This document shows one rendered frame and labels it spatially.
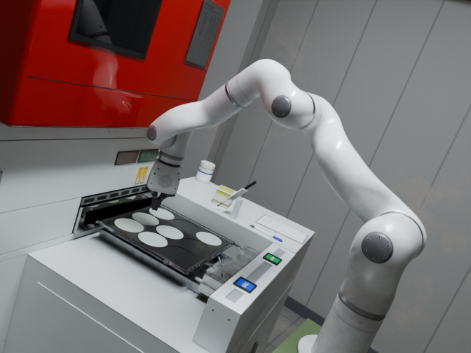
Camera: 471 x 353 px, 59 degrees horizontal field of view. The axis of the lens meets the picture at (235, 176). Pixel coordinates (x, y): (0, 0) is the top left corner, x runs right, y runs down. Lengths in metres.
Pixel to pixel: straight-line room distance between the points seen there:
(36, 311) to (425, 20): 2.64
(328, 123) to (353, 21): 2.07
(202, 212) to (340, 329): 0.81
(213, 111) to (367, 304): 0.66
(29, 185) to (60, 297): 0.32
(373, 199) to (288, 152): 2.14
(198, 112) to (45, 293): 0.68
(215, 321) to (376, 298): 0.40
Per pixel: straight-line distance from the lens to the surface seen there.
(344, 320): 1.06
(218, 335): 1.13
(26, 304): 1.41
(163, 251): 1.37
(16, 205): 1.22
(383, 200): 1.06
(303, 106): 1.02
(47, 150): 1.21
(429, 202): 2.92
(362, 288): 1.02
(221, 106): 1.22
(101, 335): 1.25
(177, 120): 1.25
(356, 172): 1.02
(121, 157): 1.46
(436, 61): 2.97
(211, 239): 1.56
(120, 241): 1.47
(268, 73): 1.14
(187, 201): 1.70
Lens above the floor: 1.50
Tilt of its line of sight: 14 degrees down
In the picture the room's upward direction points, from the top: 20 degrees clockwise
